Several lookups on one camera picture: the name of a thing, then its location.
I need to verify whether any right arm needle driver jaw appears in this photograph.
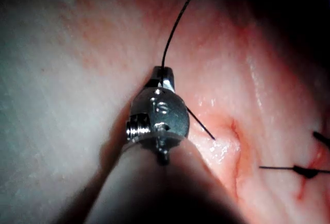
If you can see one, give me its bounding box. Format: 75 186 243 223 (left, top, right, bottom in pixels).
161 66 176 92
150 65 164 88

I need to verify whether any right arm needle driver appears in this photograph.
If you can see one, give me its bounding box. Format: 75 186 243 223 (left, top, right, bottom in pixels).
125 87 191 144

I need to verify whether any black thread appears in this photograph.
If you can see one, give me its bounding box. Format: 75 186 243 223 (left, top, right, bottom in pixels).
160 0 216 141

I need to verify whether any tissue pad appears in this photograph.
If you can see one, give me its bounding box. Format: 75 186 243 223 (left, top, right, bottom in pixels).
0 0 330 224

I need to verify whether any black stitching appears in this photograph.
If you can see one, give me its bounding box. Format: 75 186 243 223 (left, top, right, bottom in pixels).
259 130 330 180

